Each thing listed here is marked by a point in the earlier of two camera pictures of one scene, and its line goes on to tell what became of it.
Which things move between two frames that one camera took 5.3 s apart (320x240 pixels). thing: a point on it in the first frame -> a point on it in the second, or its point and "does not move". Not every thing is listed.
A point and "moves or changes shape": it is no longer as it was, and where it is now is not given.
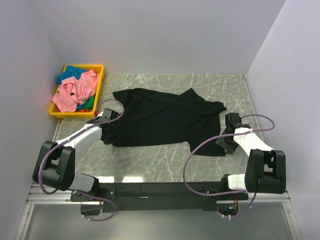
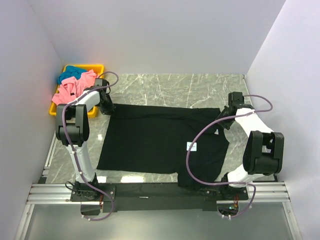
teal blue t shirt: [70, 71] does not move
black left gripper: [108, 141] -> [110, 109]
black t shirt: [151, 117] moves or changes shape
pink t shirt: [73, 92] does not move
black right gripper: [220, 141] -> [226, 125]
